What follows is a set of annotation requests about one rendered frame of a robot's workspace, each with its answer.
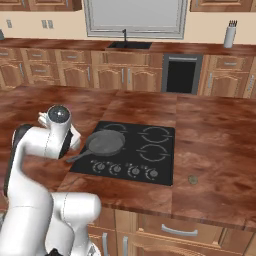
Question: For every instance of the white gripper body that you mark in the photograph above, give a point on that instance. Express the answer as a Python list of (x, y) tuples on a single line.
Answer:
[(75, 140)]

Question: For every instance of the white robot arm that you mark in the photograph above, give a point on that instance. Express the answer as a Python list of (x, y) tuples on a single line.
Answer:
[(30, 200)]

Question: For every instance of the dark grey frying pan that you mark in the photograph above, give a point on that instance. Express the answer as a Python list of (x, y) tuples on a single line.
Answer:
[(106, 142)]

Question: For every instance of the small brown round onion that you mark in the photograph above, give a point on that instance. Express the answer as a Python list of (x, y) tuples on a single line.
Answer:
[(193, 180)]

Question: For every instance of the black hob knob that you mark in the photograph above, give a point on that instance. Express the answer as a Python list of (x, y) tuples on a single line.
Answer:
[(99, 166), (135, 171), (153, 173), (116, 168)]

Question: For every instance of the long wooden base cupboard run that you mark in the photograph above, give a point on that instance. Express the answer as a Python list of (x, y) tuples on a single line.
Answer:
[(80, 70)]

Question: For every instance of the black hob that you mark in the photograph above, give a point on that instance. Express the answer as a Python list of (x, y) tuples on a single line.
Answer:
[(160, 166)]

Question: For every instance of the black sink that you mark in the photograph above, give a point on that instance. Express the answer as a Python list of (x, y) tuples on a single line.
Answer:
[(130, 45)]

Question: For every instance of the wooden cupboard door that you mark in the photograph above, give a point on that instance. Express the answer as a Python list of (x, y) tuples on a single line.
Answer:
[(150, 248), (111, 243)]

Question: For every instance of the black tap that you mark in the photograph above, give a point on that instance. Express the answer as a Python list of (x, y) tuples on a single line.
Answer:
[(124, 35)]

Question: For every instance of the grey black dishwasher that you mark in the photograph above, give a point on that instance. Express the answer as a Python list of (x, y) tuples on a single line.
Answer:
[(181, 75)]

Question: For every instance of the dark grey countertop object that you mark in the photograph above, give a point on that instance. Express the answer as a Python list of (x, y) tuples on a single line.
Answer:
[(1, 35)]

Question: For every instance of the grey framed window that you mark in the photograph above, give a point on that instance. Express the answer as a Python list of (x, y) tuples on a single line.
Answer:
[(135, 15)]

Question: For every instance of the wooden drawer front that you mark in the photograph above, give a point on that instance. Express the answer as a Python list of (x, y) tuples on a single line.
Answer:
[(206, 223)]

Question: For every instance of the short wooden base cupboard run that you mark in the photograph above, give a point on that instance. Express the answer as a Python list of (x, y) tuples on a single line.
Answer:
[(230, 76)]

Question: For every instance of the grey wall socket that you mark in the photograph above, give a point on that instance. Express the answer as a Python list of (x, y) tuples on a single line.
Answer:
[(50, 24), (9, 23), (44, 24)]

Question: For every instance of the wide wooden wall cupboard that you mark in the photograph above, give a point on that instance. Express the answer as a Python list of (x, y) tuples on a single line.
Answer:
[(40, 4)]

